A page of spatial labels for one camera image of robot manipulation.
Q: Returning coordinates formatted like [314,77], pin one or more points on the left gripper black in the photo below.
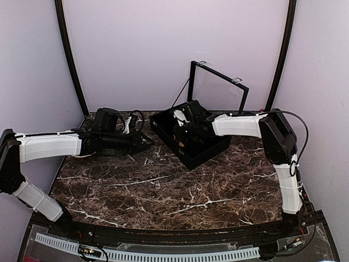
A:
[136,144]

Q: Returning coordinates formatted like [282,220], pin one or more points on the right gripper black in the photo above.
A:
[179,134]

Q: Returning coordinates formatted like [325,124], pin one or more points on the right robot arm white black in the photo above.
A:
[278,138]

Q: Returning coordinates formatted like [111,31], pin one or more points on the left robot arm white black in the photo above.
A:
[17,149]

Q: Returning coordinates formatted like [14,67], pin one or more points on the beige round plate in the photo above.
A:
[84,156]

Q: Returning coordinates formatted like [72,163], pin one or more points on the black display case box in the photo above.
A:
[163,122]

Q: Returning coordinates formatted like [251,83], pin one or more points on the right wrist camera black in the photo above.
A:
[191,110]

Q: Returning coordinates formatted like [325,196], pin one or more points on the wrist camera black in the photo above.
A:
[191,110]
[106,119]

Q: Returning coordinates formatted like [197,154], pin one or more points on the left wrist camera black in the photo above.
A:
[106,119]

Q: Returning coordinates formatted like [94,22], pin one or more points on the white slotted cable duct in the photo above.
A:
[133,252]

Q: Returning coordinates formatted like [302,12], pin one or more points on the left black frame post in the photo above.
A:
[69,56]

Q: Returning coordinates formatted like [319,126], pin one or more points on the black frame post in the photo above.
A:
[282,54]
[69,56]

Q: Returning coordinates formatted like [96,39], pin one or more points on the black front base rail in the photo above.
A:
[310,241]

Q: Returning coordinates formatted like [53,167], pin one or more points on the right black frame post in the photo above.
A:
[282,54]

